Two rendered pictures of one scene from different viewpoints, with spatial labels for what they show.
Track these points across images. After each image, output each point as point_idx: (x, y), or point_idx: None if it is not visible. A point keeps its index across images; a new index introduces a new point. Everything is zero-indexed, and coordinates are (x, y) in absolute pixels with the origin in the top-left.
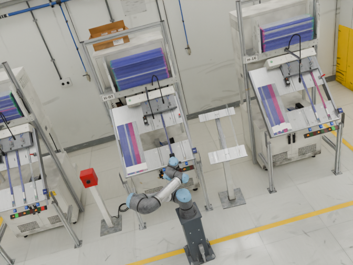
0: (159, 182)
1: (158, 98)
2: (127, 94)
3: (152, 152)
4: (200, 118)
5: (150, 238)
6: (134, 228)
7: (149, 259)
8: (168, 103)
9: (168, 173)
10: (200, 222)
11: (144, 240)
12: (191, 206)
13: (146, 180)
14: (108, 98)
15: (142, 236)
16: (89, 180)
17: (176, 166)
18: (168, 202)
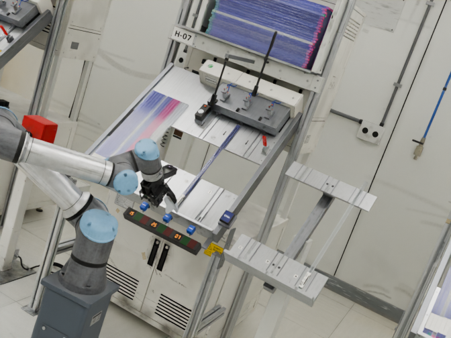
0: (139, 267)
1: (258, 96)
2: (215, 53)
3: None
4: (292, 167)
5: (14, 330)
6: (19, 300)
7: None
8: (266, 115)
9: (113, 159)
10: (80, 324)
11: (1, 323)
12: (92, 266)
13: (121, 239)
14: (182, 37)
15: (8, 317)
16: (30, 133)
17: (141, 165)
18: (122, 325)
